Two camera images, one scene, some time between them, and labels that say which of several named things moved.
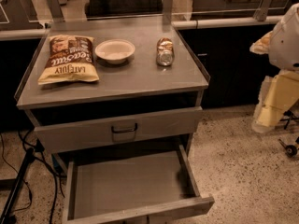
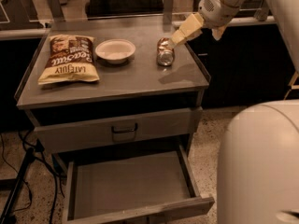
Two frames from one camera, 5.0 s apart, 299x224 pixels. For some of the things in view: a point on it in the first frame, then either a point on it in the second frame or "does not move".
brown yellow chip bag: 69,59 does not move
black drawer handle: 123,131 does not move
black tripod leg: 8,206 does not move
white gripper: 285,47 → 216,12
